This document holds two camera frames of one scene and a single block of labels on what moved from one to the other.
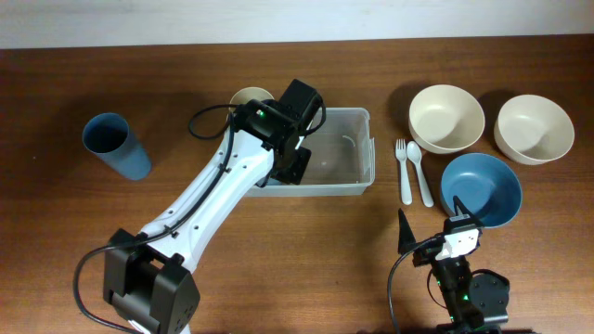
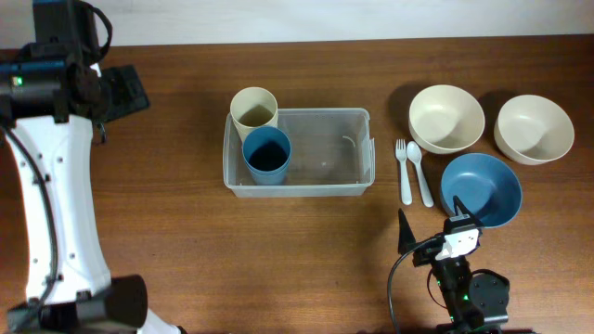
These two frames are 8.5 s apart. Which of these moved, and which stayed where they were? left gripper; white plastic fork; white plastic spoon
Moved: left gripper
Stayed: white plastic fork; white plastic spoon
